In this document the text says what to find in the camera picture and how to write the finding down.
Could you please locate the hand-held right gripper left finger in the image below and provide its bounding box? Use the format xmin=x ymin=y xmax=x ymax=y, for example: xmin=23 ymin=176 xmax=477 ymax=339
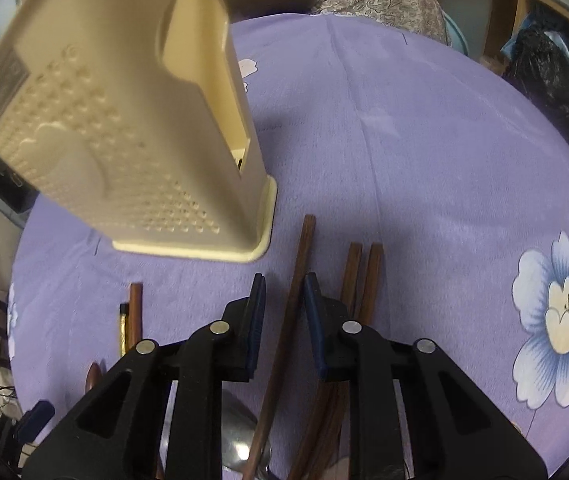
xmin=23 ymin=273 xmax=268 ymax=480

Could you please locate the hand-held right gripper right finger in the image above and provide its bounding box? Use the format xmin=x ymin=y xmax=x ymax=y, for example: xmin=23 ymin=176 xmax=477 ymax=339
xmin=303 ymin=273 xmax=548 ymax=480

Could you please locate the metal spoon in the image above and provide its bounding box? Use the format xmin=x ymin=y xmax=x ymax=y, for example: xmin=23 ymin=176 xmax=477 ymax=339
xmin=221 ymin=389 xmax=272 ymax=480

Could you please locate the black and gold chopstick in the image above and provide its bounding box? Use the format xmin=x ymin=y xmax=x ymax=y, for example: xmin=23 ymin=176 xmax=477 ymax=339
xmin=117 ymin=302 xmax=131 ymax=356

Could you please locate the cream plastic utensil holder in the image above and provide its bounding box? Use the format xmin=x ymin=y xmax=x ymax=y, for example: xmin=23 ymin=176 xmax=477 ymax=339
xmin=0 ymin=0 xmax=278 ymax=264

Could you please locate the purple floral tablecloth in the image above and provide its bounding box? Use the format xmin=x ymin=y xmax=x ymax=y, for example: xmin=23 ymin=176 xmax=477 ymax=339
xmin=7 ymin=12 xmax=569 ymax=480

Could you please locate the dark blue object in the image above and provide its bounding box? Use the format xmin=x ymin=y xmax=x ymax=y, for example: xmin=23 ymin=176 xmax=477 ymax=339
xmin=17 ymin=400 xmax=56 ymax=441

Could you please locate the light blue basin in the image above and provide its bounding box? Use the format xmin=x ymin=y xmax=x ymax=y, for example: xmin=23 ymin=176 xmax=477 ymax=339
xmin=445 ymin=12 xmax=468 ymax=56

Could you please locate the paisley patterned cloth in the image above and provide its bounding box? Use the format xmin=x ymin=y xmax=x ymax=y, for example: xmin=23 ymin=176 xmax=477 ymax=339
xmin=312 ymin=0 xmax=448 ymax=46

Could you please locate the black plastic bag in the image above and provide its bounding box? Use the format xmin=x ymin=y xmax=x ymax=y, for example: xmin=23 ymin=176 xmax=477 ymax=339
xmin=502 ymin=25 xmax=569 ymax=126

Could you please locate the wooden shelf unit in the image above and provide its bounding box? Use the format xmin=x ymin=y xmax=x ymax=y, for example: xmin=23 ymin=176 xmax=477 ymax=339
xmin=405 ymin=0 xmax=569 ymax=76

